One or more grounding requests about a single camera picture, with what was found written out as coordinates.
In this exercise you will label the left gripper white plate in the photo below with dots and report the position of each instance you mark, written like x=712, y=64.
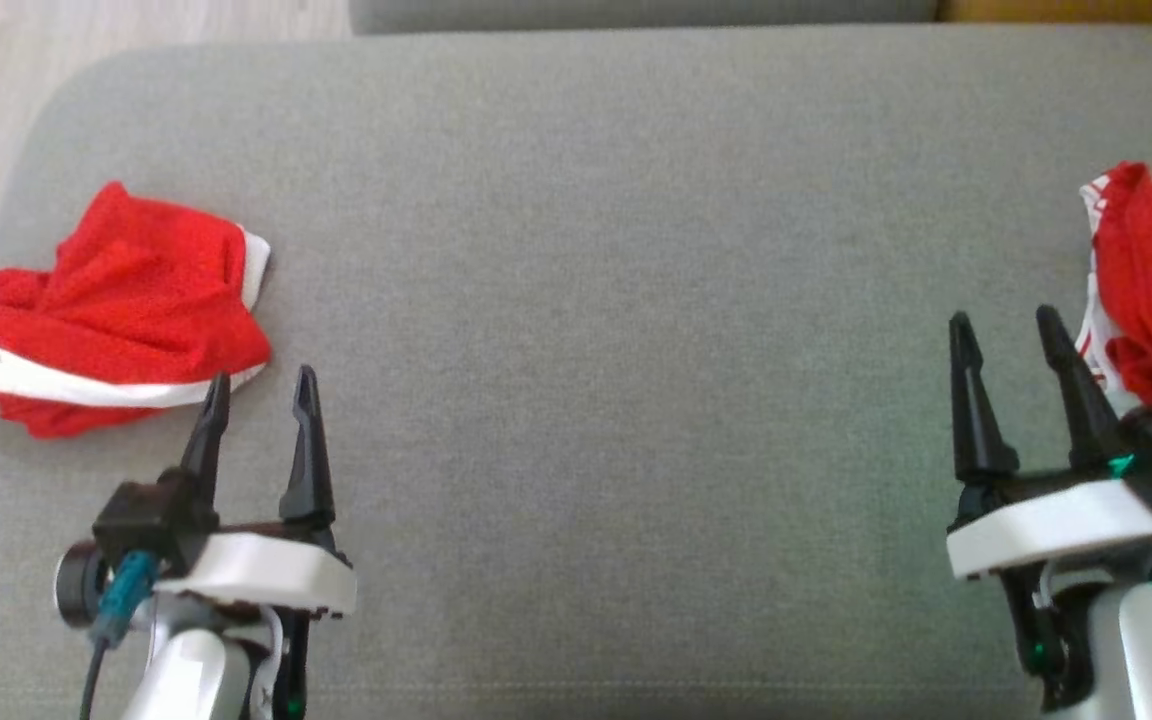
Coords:
x=266, y=570

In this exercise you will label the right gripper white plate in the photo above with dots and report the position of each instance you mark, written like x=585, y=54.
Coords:
x=1056, y=525

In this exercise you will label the red white-hem shorts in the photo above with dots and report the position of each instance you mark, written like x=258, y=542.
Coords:
x=126, y=300

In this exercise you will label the right white grey robot arm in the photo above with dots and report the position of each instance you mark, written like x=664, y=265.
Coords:
x=1151, y=650

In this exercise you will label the grey sofa seat cushion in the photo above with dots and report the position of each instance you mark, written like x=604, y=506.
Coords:
x=636, y=350

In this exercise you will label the yellow sofa cushion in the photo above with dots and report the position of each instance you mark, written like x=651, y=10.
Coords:
x=1076, y=8

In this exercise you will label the grey sofa back cushion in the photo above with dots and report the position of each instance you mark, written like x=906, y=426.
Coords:
x=636, y=12

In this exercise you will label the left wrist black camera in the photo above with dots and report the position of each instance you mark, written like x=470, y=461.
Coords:
x=151, y=515

